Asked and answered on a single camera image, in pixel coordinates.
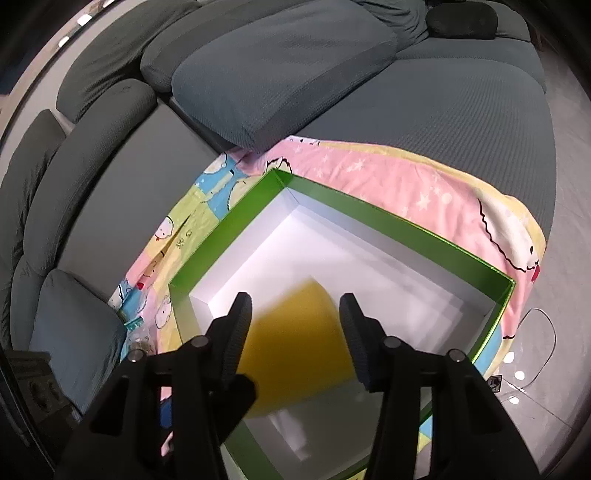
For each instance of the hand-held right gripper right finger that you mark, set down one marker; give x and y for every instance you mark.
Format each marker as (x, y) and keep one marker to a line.
(355, 344)

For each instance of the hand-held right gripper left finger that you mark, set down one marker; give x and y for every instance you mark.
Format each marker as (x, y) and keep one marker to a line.
(240, 334)

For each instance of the yellow sponge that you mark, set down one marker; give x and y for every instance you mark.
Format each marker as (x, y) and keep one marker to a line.
(295, 350)

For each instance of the green cardboard box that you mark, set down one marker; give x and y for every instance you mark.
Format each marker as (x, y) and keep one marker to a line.
(392, 221)

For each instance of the clear green-edged plastic packet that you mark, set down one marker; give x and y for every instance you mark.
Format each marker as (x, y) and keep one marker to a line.
(138, 339)

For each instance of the pastel cartoon printed blanket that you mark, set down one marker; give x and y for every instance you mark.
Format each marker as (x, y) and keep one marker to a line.
(392, 170)

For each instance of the grey sofa back cushion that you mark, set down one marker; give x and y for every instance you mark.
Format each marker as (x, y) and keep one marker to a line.
(115, 50)
(171, 55)
(83, 157)
(27, 175)

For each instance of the grey sofa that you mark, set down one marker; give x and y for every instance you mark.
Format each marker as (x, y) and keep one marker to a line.
(438, 101)

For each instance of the large grey seat cushion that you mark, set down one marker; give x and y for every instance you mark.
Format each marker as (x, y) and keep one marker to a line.
(277, 78)

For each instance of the black pillow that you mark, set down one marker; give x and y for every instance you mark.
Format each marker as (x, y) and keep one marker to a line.
(461, 21)

